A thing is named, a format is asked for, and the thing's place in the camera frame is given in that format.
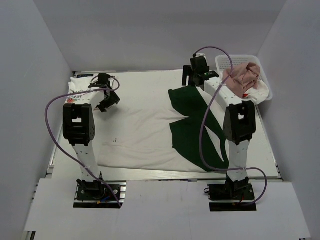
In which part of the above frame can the pink t-shirt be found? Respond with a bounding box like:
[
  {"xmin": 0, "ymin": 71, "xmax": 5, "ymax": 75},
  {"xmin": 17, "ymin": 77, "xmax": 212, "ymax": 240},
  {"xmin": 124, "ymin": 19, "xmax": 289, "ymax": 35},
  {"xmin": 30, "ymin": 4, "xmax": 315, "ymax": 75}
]
[{"xmin": 222, "ymin": 62, "xmax": 261, "ymax": 98}]

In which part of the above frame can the white and green t-shirt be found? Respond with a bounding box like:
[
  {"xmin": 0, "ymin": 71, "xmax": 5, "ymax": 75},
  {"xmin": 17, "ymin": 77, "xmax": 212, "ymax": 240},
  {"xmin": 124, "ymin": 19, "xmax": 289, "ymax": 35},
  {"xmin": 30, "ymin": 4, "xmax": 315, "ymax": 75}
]
[{"xmin": 94, "ymin": 87, "xmax": 229, "ymax": 173}]

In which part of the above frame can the white t-shirt red print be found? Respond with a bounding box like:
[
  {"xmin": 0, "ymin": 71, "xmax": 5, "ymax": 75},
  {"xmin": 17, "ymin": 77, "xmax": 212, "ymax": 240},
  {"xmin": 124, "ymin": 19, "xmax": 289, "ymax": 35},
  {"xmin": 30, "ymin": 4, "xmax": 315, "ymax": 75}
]
[{"xmin": 242, "ymin": 80, "xmax": 270, "ymax": 106}]

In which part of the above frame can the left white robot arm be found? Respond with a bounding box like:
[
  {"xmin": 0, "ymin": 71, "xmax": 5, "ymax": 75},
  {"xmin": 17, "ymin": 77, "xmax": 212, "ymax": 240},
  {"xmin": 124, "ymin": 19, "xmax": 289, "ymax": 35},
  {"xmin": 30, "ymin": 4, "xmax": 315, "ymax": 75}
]
[{"xmin": 62, "ymin": 73, "xmax": 120, "ymax": 200}]

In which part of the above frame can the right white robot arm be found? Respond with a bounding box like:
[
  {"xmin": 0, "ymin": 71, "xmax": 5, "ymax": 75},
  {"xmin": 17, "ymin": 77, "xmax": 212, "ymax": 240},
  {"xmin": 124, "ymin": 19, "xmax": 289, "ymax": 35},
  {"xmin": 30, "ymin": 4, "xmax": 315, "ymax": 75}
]
[{"xmin": 182, "ymin": 54, "xmax": 256, "ymax": 200}]

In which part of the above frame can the white plastic basket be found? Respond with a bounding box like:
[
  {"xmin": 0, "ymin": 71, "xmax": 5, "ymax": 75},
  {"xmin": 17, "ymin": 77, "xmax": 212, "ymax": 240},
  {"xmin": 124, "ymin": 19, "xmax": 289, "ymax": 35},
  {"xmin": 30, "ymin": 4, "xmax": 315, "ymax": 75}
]
[{"xmin": 215, "ymin": 55, "xmax": 273, "ymax": 101}]

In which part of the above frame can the folded white printed t-shirt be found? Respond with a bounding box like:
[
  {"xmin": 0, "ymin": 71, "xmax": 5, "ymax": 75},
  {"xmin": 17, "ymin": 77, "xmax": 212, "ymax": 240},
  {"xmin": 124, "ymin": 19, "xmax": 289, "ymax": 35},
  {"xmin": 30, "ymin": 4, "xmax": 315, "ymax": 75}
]
[{"xmin": 64, "ymin": 75, "xmax": 98, "ymax": 104}]

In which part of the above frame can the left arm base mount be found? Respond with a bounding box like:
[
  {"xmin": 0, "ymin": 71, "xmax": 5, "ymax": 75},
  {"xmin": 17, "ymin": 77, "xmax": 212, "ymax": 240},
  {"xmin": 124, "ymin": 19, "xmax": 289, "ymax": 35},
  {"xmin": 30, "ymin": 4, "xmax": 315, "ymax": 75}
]
[{"xmin": 73, "ymin": 179, "xmax": 127, "ymax": 209}]

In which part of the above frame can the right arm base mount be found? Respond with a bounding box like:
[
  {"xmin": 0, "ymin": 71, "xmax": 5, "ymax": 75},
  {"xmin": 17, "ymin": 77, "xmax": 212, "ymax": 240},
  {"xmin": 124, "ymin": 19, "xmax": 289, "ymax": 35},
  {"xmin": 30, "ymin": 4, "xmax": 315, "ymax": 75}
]
[{"xmin": 203, "ymin": 183, "xmax": 257, "ymax": 212}]

